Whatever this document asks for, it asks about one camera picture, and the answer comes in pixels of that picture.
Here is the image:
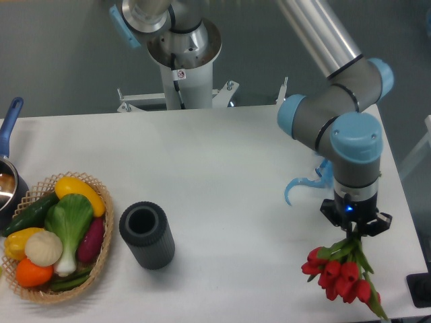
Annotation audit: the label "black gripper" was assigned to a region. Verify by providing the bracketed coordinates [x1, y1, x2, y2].
[320, 193, 393, 237]

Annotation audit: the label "red tulip bouquet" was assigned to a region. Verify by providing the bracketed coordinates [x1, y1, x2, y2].
[301, 236, 389, 320]

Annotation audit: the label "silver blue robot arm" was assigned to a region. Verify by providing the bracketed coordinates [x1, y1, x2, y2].
[110, 1, 394, 238]

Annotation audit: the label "black device at edge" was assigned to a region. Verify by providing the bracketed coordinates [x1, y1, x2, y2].
[406, 273, 430, 308]

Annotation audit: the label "dark grey ribbed vase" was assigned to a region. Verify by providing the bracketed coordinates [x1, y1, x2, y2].
[119, 201, 175, 270]

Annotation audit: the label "purple sweet potato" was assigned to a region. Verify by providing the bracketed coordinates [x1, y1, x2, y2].
[77, 217, 104, 263]

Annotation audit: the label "green bok choy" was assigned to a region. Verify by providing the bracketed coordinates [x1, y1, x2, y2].
[44, 194, 94, 277]

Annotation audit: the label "green bean pods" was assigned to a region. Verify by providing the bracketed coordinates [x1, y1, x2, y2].
[50, 267, 92, 293]

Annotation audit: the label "white garlic bulb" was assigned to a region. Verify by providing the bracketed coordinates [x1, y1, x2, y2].
[24, 230, 63, 267]

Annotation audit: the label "dark green cucumber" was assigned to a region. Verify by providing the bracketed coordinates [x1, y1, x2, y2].
[1, 192, 59, 238]

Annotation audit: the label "orange fruit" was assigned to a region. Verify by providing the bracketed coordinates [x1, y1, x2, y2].
[15, 258, 54, 287]

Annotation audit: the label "yellow bell pepper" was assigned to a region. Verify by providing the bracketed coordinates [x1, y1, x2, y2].
[4, 227, 44, 261]

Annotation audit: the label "white frame at right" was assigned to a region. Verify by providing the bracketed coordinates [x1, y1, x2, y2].
[399, 115, 430, 181]

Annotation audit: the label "white metal base frame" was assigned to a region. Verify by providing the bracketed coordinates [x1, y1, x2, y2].
[116, 77, 290, 114]

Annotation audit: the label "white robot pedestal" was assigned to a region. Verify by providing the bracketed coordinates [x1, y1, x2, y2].
[147, 18, 222, 92]

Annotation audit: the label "blue handled saucepan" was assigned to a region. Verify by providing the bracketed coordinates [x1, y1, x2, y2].
[1, 97, 28, 230]

